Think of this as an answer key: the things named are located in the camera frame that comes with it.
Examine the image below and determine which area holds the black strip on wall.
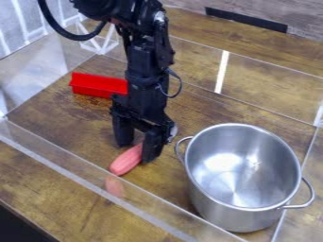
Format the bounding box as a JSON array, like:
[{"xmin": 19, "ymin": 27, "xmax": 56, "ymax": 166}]
[{"xmin": 205, "ymin": 7, "xmax": 289, "ymax": 33}]

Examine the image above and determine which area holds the clear acrylic barrier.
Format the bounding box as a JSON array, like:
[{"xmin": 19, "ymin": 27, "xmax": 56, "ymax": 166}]
[{"xmin": 0, "ymin": 20, "xmax": 323, "ymax": 242}]

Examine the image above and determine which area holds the red plastic block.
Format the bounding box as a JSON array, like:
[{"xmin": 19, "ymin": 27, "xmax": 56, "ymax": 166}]
[{"xmin": 70, "ymin": 72, "xmax": 127, "ymax": 98}]

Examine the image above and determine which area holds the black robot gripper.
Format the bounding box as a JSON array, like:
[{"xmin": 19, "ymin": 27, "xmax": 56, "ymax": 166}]
[{"xmin": 111, "ymin": 71, "xmax": 177, "ymax": 164}]

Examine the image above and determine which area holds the pink handled metal spoon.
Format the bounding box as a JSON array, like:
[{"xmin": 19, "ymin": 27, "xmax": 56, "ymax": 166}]
[{"xmin": 109, "ymin": 123, "xmax": 179, "ymax": 177}]

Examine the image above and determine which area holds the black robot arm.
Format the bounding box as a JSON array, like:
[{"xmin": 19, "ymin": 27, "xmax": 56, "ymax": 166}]
[{"xmin": 71, "ymin": 0, "xmax": 174, "ymax": 163}]

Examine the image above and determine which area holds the stainless steel pot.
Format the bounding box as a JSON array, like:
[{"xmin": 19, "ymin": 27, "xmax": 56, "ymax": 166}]
[{"xmin": 175, "ymin": 123, "xmax": 313, "ymax": 233}]

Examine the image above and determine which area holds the black cable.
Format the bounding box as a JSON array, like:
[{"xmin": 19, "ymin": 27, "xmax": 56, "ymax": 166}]
[{"xmin": 36, "ymin": 0, "xmax": 109, "ymax": 42}]

